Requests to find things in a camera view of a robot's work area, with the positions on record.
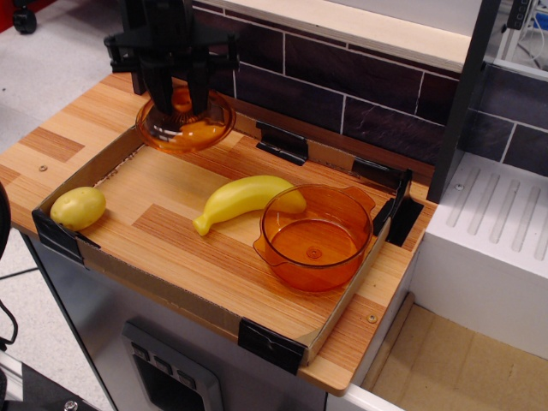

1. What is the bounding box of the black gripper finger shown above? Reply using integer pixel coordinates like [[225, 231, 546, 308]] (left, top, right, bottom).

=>
[[187, 65, 209, 115], [143, 65, 173, 115]]

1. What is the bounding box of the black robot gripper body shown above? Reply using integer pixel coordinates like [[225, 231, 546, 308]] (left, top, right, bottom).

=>
[[104, 1, 239, 84]]

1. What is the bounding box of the orange transparent pot lid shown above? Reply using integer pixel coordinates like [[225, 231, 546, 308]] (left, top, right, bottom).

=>
[[135, 86, 235, 154]]

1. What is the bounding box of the orange transparent plastic pot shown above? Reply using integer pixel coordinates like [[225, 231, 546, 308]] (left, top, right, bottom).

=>
[[253, 184, 375, 292]]

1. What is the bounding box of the cardboard fence with black tape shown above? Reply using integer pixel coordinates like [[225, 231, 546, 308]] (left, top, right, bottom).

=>
[[32, 87, 425, 377]]

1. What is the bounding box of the yellow plastic banana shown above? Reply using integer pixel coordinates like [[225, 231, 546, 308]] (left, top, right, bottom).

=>
[[193, 176, 307, 235]]

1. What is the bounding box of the black caster wheel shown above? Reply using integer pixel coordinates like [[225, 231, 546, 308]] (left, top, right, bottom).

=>
[[12, 8, 38, 34]]

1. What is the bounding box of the yellow toy potato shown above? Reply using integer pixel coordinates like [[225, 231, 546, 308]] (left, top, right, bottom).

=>
[[50, 187, 106, 231]]

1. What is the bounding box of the white toy sink drainboard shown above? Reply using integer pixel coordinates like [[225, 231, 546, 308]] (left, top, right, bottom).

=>
[[410, 154, 547, 358]]

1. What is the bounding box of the black corner post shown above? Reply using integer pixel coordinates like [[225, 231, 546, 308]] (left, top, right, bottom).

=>
[[131, 72, 146, 95]]

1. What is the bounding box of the black cable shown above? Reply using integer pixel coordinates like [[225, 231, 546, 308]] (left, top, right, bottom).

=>
[[0, 265, 39, 352]]

